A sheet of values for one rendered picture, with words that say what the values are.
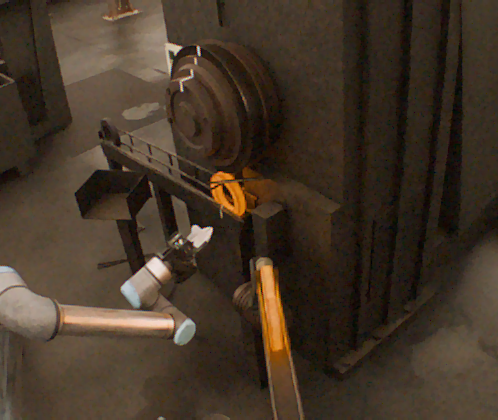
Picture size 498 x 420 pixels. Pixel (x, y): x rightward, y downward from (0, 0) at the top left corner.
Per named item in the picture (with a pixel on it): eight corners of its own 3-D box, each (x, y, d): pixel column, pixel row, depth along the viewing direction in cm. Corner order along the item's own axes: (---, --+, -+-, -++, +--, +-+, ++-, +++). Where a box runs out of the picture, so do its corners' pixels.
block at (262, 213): (277, 248, 198) (273, 196, 184) (291, 257, 192) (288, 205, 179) (256, 261, 192) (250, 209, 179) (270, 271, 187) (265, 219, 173)
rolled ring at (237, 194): (236, 185, 184) (243, 181, 186) (207, 167, 197) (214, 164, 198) (241, 226, 195) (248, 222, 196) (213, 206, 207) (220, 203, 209)
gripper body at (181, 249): (190, 238, 170) (163, 262, 166) (200, 254, 176) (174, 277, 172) (178, 228, 175) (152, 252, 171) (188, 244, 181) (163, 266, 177)
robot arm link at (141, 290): (127, 300, 174) (113, 285, 167) (154, 276, 178) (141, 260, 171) (140, 315, 168) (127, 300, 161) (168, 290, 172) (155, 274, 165)
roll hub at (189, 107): (182, 138, 190) (170, 68, 174) (228, 164, 171) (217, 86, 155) (170, 144, 187) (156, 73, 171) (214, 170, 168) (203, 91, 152)
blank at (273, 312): (275, 285, 148) (263, 286, 148) (281, 319, 135) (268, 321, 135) (278, 324, 156) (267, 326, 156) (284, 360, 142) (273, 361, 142)
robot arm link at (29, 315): (19, 308, 116) (204, 320, 168) (1, 283, 124) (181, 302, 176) (5, 348, 117) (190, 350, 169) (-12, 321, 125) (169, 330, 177)
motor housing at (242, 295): (264, 361, 221) (254, 273, 191) (299, 391, 207) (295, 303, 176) (242, 377, 215) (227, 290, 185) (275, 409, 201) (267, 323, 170)
